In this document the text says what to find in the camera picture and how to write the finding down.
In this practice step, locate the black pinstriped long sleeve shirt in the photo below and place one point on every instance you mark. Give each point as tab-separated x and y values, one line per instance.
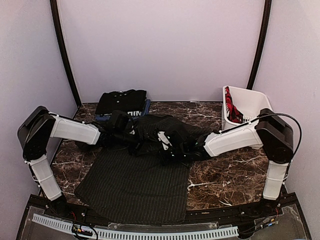
137	189

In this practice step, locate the black frame post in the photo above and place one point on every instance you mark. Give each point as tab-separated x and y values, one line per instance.
63	51
260	44

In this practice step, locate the blue checkered folded shirt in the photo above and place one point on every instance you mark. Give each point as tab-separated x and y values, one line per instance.
106	117

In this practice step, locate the black folded button shirt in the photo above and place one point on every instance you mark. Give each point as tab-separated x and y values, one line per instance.
126	101

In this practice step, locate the white slotted cable duct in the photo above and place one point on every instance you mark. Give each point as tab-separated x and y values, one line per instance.
117	231

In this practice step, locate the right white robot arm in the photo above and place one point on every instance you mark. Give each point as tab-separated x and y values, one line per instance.
268	131

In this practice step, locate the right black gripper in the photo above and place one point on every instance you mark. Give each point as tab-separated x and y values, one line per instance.
165	157

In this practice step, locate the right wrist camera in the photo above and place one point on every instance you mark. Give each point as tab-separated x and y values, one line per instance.
173	137

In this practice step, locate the black white lettered folded shirt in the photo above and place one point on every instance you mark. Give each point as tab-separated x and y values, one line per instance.
140	113

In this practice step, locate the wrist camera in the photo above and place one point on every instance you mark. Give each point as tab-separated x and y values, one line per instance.
173	137
118	123

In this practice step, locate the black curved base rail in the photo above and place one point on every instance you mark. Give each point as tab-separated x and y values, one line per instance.
239	214

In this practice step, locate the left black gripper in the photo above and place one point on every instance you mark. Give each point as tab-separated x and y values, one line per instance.
139	142

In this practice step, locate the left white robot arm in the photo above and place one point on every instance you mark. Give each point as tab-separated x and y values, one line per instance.
42	125

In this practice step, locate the left black frame post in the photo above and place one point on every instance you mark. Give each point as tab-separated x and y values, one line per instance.
63	51

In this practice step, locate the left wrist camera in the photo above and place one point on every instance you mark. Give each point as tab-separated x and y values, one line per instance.
118	123

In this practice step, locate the right black frame post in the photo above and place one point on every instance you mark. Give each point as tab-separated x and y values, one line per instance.
260	44

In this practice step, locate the red black shirt in bin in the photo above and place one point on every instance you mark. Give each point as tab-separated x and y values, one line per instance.
233	114

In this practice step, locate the white plastic bin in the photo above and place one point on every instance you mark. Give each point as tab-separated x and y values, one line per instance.
249	103

